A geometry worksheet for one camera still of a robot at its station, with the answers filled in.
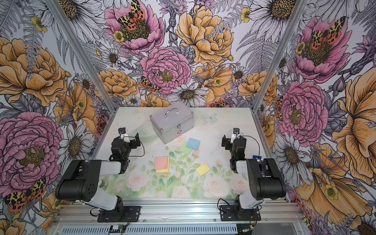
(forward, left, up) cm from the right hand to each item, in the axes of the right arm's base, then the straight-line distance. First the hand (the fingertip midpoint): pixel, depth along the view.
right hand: (231, 137), depth 95 cm
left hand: (+1, +64, +2) cm, 64 cm away
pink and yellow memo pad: (-13, +44, -8) cm, 47 cm away
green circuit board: (-45, +62, -8) cm, 77 cm away
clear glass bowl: (+11, +58, -8) cm, 59 cm away
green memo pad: (-3, +31, -8) cm, 32 cm away
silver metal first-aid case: (+9, +38, +8) cm, 39 cm away
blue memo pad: (+2, +25, -9) cm, 26 cm away
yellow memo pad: (-16, +19, -9) cm, 27 cm away
